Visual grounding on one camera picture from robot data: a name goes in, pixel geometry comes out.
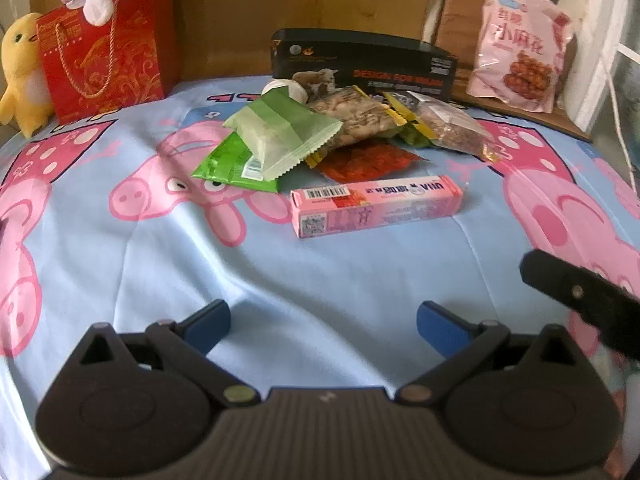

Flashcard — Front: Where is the red spicy snack packet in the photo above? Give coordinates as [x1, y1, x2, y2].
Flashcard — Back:
[314, 138, 421, 183]

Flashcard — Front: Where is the bright green snack packet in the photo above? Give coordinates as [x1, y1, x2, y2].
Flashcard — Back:
[192, 132, 279, 193]

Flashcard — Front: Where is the yellow duck plush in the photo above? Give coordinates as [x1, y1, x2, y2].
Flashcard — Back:
[1, 12, 54, 139]

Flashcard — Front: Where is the pale green snack packet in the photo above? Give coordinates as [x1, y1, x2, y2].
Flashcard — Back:
[224, 88, 342, 180]

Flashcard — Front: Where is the white round snack pack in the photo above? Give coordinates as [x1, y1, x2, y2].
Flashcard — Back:
[260, 79, 308, 104]

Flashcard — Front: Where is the large pink fried-twist bag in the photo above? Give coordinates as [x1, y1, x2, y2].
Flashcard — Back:
[466, 0, 574, 113]

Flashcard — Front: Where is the Peppa Pig blue bedsheet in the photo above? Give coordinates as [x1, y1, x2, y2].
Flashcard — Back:
[1, 77, 639, 479]

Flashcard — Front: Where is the dark green wrapper snack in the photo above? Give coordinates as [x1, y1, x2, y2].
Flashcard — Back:
[397, 122, 434, 148]

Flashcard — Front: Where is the wooden headboard panel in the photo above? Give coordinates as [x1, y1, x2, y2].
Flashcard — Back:
[27, 0, 442, 96]

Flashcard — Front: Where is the red gift bag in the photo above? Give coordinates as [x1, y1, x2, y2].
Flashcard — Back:
[37, 0, 180, 125]

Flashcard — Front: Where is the yellow-edged nut snack bag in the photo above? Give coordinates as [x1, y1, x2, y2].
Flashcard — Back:
[305, 86, 407, 168]

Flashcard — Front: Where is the clear granola snack bag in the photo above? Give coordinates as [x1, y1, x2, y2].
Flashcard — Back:
[383, 90, 500, 162]

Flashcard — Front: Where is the pink long candy box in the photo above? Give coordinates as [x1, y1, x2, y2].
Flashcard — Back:
[290, 176, 463, 238]

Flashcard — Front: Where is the black cardboard storage box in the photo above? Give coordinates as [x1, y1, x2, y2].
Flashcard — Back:
[270, 28, 457, 101]

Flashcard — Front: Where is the brown seat cushion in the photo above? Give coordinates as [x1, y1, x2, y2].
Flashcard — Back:
[430, 0, 591, 142]

